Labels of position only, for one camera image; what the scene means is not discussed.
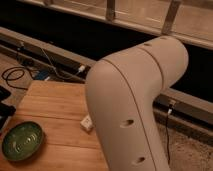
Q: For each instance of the white plastic bottle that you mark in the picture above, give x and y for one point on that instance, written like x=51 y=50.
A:
x=87 y=123

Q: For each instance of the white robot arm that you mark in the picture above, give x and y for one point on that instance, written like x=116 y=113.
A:
x=120 y=90

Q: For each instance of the green ceramic bowl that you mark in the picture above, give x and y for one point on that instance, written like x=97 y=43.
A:
x=22 y=141

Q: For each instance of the blue box on floor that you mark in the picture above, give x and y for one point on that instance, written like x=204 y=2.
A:
x=42 y=75

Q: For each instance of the black object at left edge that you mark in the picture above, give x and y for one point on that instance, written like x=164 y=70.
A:
x=6 y=111

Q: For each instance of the metal window frame rail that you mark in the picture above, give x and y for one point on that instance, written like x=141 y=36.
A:
x=188 y=20

